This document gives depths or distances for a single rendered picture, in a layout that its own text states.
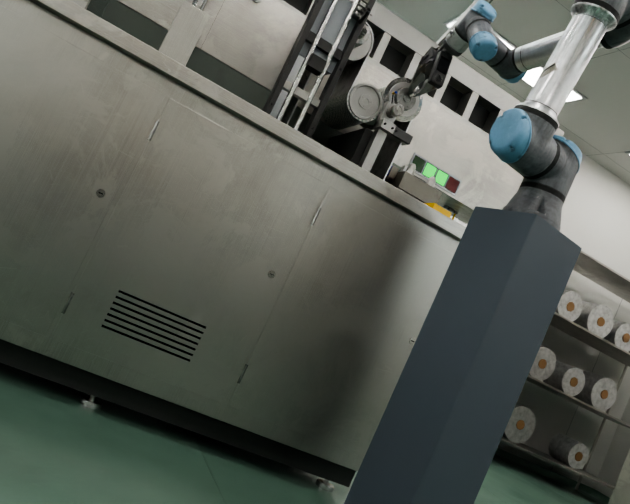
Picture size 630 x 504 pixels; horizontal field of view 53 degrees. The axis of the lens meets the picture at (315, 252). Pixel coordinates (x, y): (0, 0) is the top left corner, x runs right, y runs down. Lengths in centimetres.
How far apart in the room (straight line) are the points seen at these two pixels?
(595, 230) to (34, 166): 542
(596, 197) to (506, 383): 488
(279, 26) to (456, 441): 158
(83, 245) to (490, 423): 108
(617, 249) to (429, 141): 418
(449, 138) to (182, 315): 143
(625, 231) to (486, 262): 511
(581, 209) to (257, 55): 439
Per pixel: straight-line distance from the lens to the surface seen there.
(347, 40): 205
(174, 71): 168
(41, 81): 168
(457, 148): 268
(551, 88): 164
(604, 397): 606
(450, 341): 156
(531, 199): 164
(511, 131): 159
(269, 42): 241
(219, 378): 175
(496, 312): 151
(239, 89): 235
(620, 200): 658
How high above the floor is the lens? 48
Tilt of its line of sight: 5 degrees up
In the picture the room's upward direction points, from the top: 25 degrees clockwise
